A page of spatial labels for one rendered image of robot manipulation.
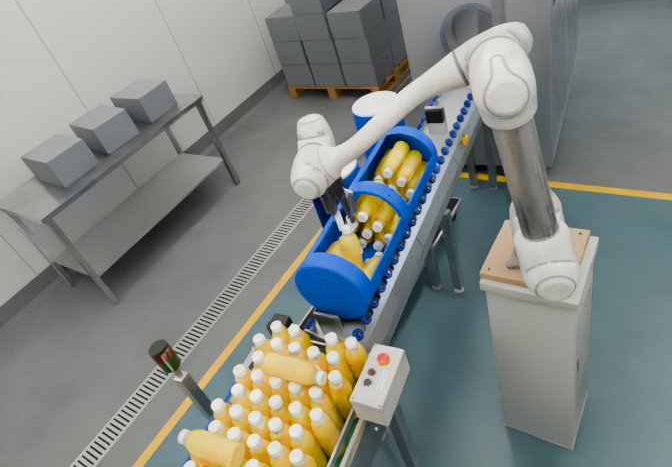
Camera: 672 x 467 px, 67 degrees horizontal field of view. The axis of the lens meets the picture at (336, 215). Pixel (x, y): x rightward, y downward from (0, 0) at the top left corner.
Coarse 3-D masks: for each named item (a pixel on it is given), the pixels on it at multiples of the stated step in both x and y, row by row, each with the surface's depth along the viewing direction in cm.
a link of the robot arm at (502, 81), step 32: (480, 64) 115; (512, 64) 110; (480, 96) 113; (512, 96) 110; (512, 128) 120; (512, 160) 127; (512, 192) 135; (544, 192) 132; (544, 224) 137; (544, 256) 140; (576, 256) 143; (544, 288) 141
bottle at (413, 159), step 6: (414, 150) 225; (408, 156) 223; (414, 156) 222; (420, 156) 225; (408, 162) 219; (414, 162) 220; (420, 162) 225; (402, 168) 217; (408, 168) 217; (414, 168) 219; (402, 174) 216; (408, 174) 216; (414, 174) 220; (408, 180) 217
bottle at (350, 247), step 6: (342, 234) 176; (348, 234) 175; (354, 234) 176; (342, 240) 176; (348, 240) 175; (354, 240) 175; (342, 246) 176; (348, 246) 175; (354, 246) 175; (342, 252) 177; (348, 252) 176; (354, 252) 176; (360, 252) 178; (348, 258) 177; (354, 258) 177; (360, 258) 178; (360, 264) 179
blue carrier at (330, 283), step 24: (384, 144) 236; (408, 144) 231; (432, 144) 224; (432, 168) 224; (360, 192) 198; (384, 192) 196; (408, 216) 202; (336, 240) 207; (312, 264) 173; (336, 264) 171; (384, 264) 184; (312, 288) 182; (336, 288) 175; (360, 288) 170; (336, 312) 186; (360, 312) 179
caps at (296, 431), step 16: (240, 384) 159; (256, 400) 153; (272, 400) 151; (240, 416) 152; (256, 416) 148; (320, 416) 143; (240, 432) 147; (256, 448) 142; (272, 448) 139; (192, 464) 142; (256, 464) 137
